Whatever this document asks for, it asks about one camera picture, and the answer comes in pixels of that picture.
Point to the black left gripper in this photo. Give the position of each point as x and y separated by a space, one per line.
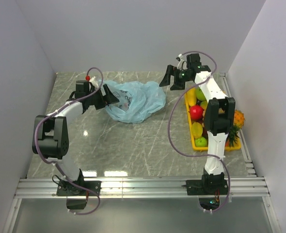
107 99

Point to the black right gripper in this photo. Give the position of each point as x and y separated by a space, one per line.
176 86

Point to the light blue plastic bag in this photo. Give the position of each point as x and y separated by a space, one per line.
137 101

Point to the fake red apple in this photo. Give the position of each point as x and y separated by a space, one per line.
196 112

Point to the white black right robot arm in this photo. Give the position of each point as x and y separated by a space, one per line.
218 120

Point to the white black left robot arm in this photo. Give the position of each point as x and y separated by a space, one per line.
51 140

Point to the fake green apple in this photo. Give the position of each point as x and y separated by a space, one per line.
199 94

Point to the fake orange pineapple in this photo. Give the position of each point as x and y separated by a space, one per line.
238 123

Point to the yellow plastic tray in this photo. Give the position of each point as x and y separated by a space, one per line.
203 104

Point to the black box under left base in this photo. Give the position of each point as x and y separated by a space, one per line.
76 204

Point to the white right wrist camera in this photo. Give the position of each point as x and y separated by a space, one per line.
182 64

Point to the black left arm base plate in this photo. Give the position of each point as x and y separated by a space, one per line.
65 189

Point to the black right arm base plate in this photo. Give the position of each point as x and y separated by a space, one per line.
201 188

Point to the aluminium front rail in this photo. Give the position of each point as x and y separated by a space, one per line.
151 187

